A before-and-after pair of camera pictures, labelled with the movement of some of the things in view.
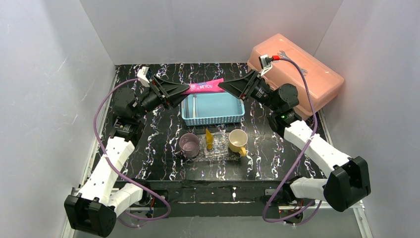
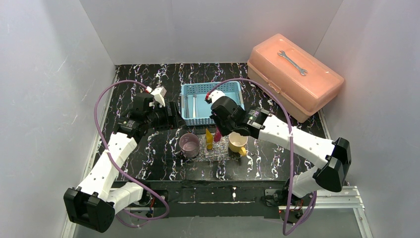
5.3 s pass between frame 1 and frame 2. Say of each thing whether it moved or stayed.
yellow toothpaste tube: stayed
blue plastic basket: stayed
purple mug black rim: stayed
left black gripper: moved
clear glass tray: stayed
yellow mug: stayed
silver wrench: stayed
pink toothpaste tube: moved
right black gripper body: moved
